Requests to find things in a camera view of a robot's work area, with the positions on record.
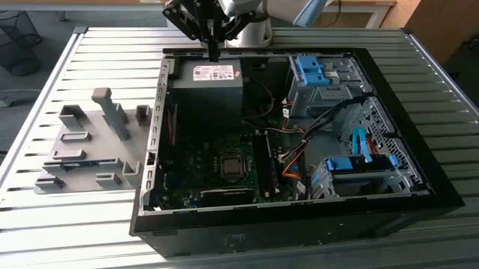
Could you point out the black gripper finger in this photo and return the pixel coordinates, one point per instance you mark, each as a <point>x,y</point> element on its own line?
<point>179,19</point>
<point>243,23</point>

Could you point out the grey power supply unit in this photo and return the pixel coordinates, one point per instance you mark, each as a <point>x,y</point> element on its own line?
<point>210,98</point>

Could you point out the white framed wooden desk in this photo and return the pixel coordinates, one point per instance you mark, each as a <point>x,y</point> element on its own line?
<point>355,14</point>

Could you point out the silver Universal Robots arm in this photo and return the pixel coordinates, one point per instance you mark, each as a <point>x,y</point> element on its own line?
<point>256,33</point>

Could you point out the low metal disk bay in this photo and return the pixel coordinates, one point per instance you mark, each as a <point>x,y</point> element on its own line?
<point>374,182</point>

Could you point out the blue disk carrier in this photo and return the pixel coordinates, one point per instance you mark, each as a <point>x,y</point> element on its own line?
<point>338,164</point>

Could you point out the tall metal drive cage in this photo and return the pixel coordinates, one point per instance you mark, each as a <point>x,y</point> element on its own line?
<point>322,98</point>

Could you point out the black open PC case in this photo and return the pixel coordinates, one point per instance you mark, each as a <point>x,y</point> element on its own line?
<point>262,229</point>

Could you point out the wooden cabinet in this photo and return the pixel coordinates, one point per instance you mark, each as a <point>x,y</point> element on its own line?
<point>442,28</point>

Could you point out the silver CPU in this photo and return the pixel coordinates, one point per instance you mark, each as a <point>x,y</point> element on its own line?
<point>231,166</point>

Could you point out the blue labelled RAM stick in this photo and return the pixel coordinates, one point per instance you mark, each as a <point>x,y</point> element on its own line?
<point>80,164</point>

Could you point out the grey parts rack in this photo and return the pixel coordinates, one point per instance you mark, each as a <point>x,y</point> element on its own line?
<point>98,148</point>

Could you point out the green motherboard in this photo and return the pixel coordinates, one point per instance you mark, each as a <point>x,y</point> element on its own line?
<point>195,168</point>

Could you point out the grey floor bracket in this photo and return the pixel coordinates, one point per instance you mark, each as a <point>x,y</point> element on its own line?
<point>5,99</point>

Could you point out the long wooden desk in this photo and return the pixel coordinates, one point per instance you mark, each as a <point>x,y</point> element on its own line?
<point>75,1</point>

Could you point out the blue drive carrier latch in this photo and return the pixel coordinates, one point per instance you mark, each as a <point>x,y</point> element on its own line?
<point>310,73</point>

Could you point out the black hard disk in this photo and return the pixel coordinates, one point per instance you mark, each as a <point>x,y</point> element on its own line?
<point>378,165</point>

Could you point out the black graphics card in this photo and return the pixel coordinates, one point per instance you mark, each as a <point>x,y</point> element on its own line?
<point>224,196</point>

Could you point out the black mesh waste basket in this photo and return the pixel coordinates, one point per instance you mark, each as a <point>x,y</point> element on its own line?
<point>19,42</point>

